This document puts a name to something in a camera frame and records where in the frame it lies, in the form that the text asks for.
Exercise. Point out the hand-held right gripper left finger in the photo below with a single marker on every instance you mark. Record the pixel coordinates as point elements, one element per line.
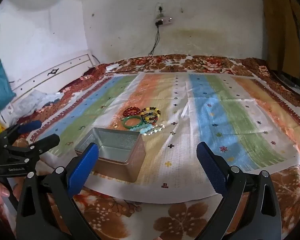
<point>83,170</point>

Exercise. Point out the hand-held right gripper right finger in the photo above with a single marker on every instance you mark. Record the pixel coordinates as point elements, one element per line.
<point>212,170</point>

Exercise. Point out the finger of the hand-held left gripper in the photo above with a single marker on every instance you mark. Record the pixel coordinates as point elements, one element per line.
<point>48,141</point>
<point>30,126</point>

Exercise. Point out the silver metal tin box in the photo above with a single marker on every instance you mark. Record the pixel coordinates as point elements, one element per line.
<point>120,145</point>

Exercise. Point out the crumpled light plastic bag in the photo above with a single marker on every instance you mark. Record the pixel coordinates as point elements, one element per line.
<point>37,100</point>

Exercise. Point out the yellow cloth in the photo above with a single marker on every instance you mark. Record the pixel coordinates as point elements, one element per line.
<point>0,128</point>

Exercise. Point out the striped patterned cloth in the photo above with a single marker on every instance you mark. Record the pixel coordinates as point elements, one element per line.
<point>215,120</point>

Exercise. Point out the teal pillow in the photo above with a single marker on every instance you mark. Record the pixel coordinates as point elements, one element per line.
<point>1,85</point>

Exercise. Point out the green jade bangle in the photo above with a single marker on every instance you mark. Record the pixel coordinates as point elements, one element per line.
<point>125,123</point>

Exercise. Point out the white wooden headboard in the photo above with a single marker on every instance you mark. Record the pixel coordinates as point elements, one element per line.
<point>65,66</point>

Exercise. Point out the brown hanging clothing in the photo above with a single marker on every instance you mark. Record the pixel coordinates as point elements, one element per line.
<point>277,30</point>

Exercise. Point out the white power strip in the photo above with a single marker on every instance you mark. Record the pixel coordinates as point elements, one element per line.
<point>165,20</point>

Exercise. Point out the wall socket with plug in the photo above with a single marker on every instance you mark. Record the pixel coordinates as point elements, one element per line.
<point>160,8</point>

